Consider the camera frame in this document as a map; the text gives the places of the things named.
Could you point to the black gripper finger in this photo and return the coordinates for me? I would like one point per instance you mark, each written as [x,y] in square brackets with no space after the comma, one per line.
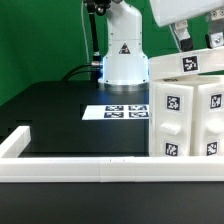
[215,34]
[182,36]

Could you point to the white cabinet top block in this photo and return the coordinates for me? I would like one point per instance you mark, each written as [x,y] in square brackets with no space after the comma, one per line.
[186,63]

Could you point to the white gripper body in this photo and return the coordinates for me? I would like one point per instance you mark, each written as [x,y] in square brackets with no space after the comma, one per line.
[167,12]

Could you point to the white base marker sheet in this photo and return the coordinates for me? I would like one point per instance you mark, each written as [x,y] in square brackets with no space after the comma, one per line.
[116,112]

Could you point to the white cabinet body box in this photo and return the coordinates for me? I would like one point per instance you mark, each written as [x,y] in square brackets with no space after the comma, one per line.
[194,81]

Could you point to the white U-shaped workspace fence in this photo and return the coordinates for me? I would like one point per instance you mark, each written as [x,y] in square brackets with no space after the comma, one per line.
[14,168]

